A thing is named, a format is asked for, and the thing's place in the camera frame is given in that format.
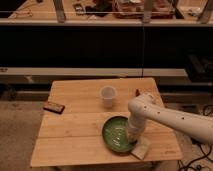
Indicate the cream pusher end effector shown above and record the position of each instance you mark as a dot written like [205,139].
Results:
[132,137]

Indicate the green ceramic bowl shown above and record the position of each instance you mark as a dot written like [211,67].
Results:
[114,135]

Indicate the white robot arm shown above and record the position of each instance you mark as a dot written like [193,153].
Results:
[143,107]

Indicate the beige sponge block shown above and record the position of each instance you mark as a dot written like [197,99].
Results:
[141,148]

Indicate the wooden table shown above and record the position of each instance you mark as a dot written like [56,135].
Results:
[73,138]

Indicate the brown chocolate bar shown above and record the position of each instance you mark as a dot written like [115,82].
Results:
[53,107]

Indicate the dark box right background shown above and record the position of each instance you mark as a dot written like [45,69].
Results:
[199,69]

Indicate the red tray on shelf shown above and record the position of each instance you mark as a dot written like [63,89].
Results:
[135,8]

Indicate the black device on shelf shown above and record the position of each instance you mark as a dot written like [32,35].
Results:
[79,9]

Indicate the long wooden bench rail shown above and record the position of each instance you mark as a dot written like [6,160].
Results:
[117,72]

